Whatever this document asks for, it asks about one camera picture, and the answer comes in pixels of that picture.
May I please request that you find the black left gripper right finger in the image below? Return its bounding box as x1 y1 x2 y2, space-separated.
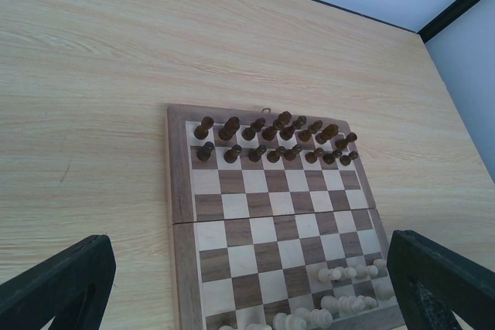
387 230 494 329

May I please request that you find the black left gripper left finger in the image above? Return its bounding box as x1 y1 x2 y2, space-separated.
1 235 116 329

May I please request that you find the white queen piece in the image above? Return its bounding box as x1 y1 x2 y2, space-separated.
294 308 333 329

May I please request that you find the white bishop piece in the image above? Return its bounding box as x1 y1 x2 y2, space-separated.
273 313 306 330

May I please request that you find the dark pawn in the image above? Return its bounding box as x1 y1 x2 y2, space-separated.
224 145 242 164

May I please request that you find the wooden chess board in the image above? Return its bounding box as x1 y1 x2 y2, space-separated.
166 104 404 329

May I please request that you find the dark pawn second row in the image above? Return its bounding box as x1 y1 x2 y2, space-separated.
267 146 286 163
196 141 215 162
248 145 267 162

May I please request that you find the dark king piece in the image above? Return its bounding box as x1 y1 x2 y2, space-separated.
279 115 307 141

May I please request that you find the dark rook back left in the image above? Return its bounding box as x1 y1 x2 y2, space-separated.
193 116 214 140

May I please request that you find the dark queen piece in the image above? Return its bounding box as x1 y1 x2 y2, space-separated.
261 111 292 141

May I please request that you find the dark knight back row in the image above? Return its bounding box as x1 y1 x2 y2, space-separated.
218 117 240 141

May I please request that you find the dark bishop back row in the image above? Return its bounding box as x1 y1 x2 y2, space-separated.
241 117 265 141

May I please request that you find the black frame post right rear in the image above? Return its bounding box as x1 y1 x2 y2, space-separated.
418 0 482 43

